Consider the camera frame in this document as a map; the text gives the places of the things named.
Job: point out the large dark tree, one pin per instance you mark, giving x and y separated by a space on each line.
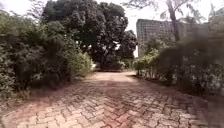
93 30

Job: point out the red brick path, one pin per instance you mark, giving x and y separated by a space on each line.
106 103

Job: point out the grey building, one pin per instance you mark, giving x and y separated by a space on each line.
150 31

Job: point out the green bushes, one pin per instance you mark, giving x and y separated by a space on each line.
186 63
33 56

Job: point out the thin bare tree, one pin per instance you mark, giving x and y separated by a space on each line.
174 20

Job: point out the bare earth strip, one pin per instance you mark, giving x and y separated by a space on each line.
20 96

